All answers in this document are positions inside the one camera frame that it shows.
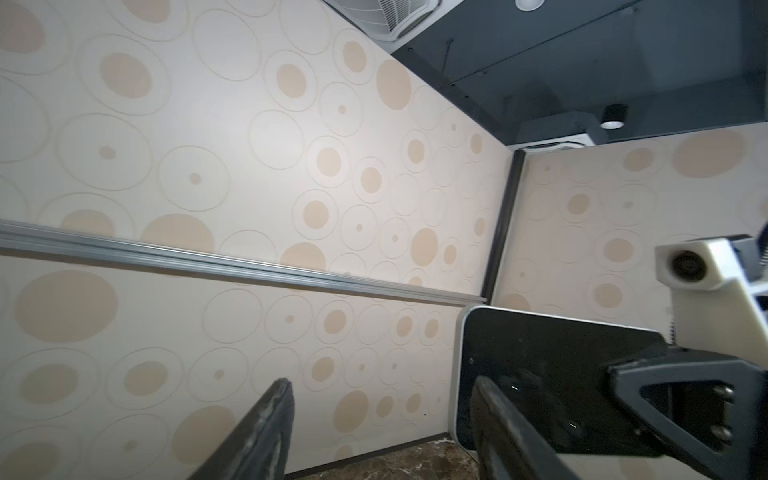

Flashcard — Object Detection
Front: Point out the ceiling air vent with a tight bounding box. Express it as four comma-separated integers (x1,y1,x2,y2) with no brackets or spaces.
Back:
326,0,458,42

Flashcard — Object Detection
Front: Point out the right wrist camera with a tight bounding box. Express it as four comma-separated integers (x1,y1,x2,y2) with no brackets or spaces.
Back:
654,229,767,368

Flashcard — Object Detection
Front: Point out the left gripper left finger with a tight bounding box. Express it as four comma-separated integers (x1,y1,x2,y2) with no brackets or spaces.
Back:
191,378,295,480

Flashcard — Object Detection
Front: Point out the ceiling spot light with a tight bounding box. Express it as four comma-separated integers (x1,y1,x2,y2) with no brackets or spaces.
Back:
600,103,629,130

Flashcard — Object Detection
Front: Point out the black phone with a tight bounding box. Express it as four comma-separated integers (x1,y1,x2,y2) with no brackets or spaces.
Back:
449,305,668,458

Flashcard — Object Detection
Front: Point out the aluminium rail left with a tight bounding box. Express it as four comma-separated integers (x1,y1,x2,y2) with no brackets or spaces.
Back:
1,220,485,306

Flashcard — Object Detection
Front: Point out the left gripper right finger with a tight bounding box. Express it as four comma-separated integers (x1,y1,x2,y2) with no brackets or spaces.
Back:
470,376,577,480

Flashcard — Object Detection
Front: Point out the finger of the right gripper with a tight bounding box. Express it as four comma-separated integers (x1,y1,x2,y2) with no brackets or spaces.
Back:
607,350,767,479

